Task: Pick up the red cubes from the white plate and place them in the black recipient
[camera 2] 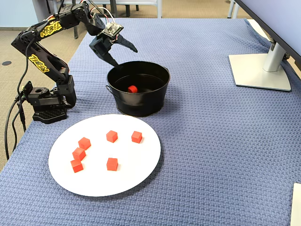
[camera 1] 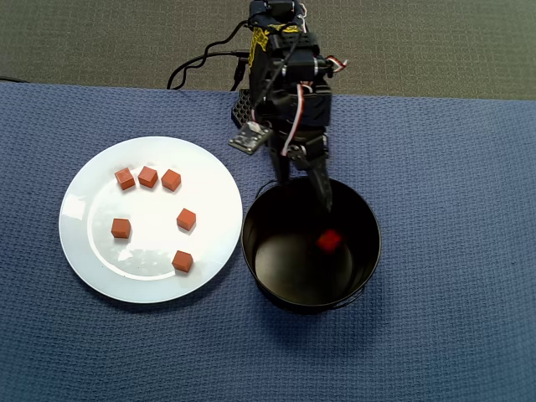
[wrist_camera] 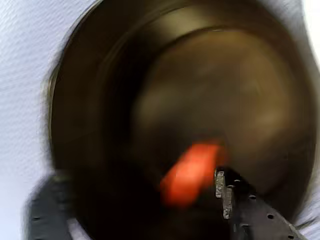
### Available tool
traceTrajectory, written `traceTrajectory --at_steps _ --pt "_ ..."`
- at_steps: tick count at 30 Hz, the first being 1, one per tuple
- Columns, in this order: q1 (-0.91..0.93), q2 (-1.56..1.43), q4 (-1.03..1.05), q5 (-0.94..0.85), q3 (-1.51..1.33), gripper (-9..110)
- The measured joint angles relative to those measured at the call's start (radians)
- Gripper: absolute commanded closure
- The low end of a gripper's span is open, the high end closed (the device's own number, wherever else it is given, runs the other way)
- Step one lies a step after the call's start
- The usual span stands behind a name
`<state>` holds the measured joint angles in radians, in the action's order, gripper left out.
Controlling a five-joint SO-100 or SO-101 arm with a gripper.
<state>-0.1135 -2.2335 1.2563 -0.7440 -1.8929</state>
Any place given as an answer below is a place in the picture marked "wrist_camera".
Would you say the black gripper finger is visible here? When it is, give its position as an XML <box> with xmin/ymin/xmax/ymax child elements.
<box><xmin>24</xmin><ymin>172</ymin><xmax>76</xmax><ymax>240</ymax></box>
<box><xmin>213</xmin><ymin>166</ymin><xmax>305</xmax><ymax>240</ymax></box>

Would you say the red cube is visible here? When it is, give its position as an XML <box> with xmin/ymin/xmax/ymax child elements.
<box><xmin>159</xmin><ymin>141</ymin><xmax>227</xmax><ymax>208</ymax></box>

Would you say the black metal bucket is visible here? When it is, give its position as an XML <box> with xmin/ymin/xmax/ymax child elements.
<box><xmin>41</xmin><ymin>0</ymin><xmax>320</xmax><ymax>240</ymax></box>

